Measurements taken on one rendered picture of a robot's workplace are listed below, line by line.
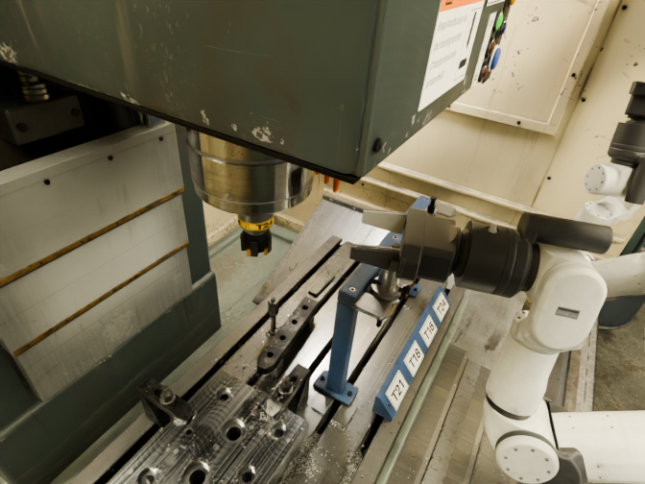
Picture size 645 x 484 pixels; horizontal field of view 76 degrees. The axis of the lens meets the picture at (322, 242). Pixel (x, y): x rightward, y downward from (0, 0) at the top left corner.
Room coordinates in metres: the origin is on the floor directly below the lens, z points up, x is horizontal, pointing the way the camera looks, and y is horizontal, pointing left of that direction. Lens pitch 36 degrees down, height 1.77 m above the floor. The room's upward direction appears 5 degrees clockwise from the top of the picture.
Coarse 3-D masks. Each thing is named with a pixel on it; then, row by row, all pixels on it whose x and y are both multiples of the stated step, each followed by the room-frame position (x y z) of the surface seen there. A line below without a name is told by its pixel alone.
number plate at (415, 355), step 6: (414, 342) 0.71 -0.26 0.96; (414, 348) 0.70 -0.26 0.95; (408, 354) 0.67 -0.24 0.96; (414, 354) 0.68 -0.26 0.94; (420, 354) 0.70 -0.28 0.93; (408, 360) 0.66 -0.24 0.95; (414, 360) 0.67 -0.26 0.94; (420, 360) 0.69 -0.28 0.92; (408, 366) 0.65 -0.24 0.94; (414, 366) 0.66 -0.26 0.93; (414, 372) 0.65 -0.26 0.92
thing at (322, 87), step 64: (0, 0) 0.49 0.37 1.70; (64, 0) 0.43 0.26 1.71; (128, 0) 0.39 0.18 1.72; (192, 0) 0.36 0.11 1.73; (256, 0) 0.33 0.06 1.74; (320, 0) 0.30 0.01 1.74; (384, 0) 0.29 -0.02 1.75; (64, 64) 0.45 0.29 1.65; (128, 64) 0.40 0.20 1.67; (192, 64) 0.36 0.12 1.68; (256, 64) 0.33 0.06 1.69; (320, 64) 0.30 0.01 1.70; (384, 64) 0.30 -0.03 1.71; (192, 128) 0.37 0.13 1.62; (256, 128) 0.33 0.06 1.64; (320, 128) 0.30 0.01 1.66; (384, 128) 0.31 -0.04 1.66
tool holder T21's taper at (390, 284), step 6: (384, 270) 0.61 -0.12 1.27; (384, 276) 0.61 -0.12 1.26; (390, 276) 0.60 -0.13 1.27; (378, 282) 0.61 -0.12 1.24; (384, 282) 0.60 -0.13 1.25; (390, 282) 0.60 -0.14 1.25; (396, 282) 0.61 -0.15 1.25; (378, 288) 0.61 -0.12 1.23; (384, 288) 0.60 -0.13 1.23; (390, 288) 0.60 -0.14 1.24; (396, 288) 0.60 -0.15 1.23
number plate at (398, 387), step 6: (396, 378) 0.60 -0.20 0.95; (402, 378) 0.61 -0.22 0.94; (396, 384) 0.59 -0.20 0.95; (402, 384) 0.60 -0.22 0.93; (390, 390) 0.57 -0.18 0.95; (396, 390) 0.58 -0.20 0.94; (402, 390) 0.59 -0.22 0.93; (390, 396) 0.56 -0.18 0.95; (396, 396) 0.57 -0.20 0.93; (402, 396) 0.58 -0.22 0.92; (396, 402) 0.55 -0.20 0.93; (396, 408) 0.54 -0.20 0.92
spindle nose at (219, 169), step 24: (192, 144) 0.43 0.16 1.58; (216, 144) 0.41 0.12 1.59; (192, 168) 0.44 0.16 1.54; (216, 168) 0.41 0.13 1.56; (240, 168) 0.41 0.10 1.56; (264, 168) 0.41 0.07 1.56; (288, 168) 0.43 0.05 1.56; (216, 192) 0.41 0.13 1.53; (240, 192) 0.41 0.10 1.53; (264, 192) 0.41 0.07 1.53; (288, 192) 0.43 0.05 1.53
